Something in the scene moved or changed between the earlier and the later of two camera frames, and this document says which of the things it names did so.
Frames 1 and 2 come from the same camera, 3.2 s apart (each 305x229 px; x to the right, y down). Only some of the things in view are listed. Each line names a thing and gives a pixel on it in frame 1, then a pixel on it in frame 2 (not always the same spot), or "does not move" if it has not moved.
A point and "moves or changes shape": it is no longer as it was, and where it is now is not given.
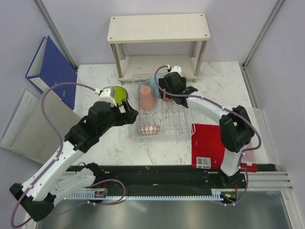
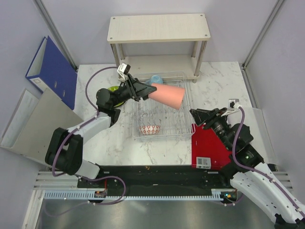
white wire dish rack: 176,120 does not move
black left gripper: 129,117 → 136,88
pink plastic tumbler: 147,100 moves or changes shape
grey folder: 28,135 does not move
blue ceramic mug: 152,83 does not move
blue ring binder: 50,67 does not move
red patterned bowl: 149,130 does not move
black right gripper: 162,84 → 200,115
